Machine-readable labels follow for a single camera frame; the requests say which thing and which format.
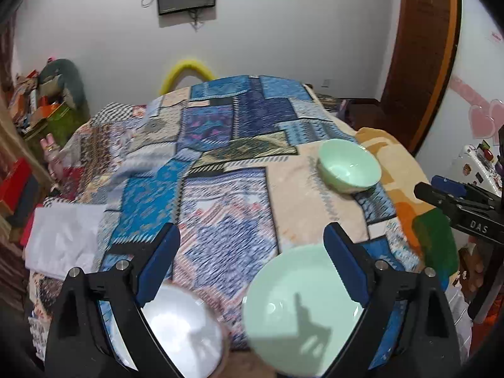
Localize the light green plate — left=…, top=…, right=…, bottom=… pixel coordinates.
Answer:
left=242, top=244, right=369, bottom=377

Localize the pink plush toy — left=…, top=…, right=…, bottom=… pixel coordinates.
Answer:
left=40, top=134, right=66, bottom=184

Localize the pink heart decoration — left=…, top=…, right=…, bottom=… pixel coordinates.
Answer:
left=449, top=77, right=504, bottom=140

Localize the person's right hand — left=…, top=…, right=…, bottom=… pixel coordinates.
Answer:
left=459, top=240, right=489, bottom=296

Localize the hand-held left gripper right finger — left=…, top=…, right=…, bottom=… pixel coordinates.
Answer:
left=323, top=222, right=461, bottom=378

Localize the white cloth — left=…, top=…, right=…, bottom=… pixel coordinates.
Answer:
left=24, top=204, right=108, bottom=280

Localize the orange and green blanket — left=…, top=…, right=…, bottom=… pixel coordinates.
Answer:
left=356, top=126, right=461, bottom=284

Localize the white appliance with magnets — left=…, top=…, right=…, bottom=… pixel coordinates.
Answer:
left=453, top=144, right=504, bottom=198

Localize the brown wooden door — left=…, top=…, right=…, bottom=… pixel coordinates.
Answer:
left=380, top=0, right=461, bottom=154

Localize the light green bowl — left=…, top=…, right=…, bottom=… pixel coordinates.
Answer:
left=317, top=139, right=382, bottom=194

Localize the large white plate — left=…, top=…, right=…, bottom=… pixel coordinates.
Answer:
left=106, top=283, right=225, bottom=378

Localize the yellow curved foam tube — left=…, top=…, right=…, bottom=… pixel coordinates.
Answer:
left=159, top=58, right=216, bottom=96

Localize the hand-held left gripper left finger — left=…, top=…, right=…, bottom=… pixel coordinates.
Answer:
left=45, top=222, right=186, bottom=378

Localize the dark bedside table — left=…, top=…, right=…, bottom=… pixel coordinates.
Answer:
left=341, top=98, right=387, bottom=130

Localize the patchwork blanket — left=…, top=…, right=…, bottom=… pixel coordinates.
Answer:
left=26, top=74, right=430, bottom=371

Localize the pile of boxes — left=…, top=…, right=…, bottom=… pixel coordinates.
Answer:
left=10, top=69, right=79, bottom=146

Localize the red box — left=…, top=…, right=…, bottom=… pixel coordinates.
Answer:
left=0, top=158, right=34, bottom=215

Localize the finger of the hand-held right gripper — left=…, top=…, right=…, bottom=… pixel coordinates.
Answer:
left=413, top=182, right=504, bottom=245
left=431, top=176, right=504, bottom=213

